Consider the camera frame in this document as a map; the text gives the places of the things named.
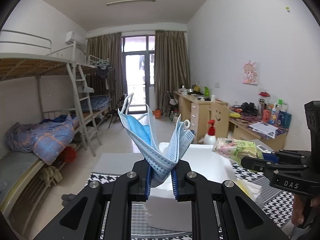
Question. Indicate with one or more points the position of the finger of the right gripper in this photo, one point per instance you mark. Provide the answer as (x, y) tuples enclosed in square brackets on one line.
[(292, 154), (254, 164)]

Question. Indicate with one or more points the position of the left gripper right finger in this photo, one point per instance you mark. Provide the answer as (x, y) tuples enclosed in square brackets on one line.
[(182, 189)]

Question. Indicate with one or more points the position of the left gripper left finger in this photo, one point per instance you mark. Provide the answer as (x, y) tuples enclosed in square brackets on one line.
[(141, 187)]

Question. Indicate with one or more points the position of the green plastic snack bag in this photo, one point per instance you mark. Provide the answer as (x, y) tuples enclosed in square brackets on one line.
[(236, 149)]

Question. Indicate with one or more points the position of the blue surgical face mask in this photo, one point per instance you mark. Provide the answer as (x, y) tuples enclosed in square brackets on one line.
[(143, 133)]

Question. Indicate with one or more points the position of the person's right hand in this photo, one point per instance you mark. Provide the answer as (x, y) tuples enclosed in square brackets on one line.
[(297, 212)]

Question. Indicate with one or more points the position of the white air-conditioner remote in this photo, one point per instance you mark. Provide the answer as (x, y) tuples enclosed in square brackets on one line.
[(263, 149)]

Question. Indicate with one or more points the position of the near wooden desk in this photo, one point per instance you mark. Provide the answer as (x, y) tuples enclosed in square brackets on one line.
[(239, 122)]

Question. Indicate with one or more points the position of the wooden desk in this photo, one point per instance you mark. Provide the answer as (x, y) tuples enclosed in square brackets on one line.
[(189, 107), (239, 122)]

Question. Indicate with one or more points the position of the white tissue sheet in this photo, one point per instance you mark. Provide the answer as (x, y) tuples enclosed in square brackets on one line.
[(256, 191)]

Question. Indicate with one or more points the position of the white foam box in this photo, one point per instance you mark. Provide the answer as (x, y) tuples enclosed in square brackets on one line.
[(203, 217)]

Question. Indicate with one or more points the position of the printed paper sheet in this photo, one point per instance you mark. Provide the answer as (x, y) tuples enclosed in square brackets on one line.
[(264, 128)]

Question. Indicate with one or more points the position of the red-capped white pump bottle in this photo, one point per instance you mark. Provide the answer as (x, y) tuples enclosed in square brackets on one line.
[(210, 138)]

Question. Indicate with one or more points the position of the wooden smiley chair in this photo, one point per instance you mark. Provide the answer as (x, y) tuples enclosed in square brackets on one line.
[(217, 111)]

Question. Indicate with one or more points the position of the orange bag on floor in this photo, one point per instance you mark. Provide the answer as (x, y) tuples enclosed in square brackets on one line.
[(157, 113)]

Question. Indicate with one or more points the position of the far wooden desk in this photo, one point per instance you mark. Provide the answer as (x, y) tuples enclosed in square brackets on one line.
[(189, 107)]

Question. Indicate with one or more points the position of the black folding chair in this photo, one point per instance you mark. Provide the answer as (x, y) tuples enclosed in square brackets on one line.
[(113, 113)]

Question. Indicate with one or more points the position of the far blue bedding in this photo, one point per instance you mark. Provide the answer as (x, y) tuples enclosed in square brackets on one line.
[(98, 103)]

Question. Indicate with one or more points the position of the white bunk ladder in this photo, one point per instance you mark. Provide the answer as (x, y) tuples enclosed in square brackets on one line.
[(87, 126)]

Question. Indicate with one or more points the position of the blue plaid quilt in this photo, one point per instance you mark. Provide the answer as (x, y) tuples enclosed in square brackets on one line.
[(46, 140)]

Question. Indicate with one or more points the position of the right brown curtain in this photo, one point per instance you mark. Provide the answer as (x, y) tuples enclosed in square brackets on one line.
[(171, 65)]

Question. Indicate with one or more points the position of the brown curtain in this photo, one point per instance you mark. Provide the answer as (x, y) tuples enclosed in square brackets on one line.
[(171, 65), (105, 53)]

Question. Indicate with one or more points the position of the left brown curtain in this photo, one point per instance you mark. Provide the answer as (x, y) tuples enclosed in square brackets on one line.
[(105, 53)]

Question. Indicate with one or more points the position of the glass balcony door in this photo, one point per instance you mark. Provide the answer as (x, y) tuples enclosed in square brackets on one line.
[(139, 60)]

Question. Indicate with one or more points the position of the ceiling tube light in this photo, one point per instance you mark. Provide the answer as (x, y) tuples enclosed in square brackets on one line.
[(127, 1)]

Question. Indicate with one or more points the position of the anime wall poster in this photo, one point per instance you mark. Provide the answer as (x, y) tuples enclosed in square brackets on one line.
[(250, 73)]

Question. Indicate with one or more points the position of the wall air conditioner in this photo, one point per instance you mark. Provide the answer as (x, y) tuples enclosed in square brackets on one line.
[(72, 37)]

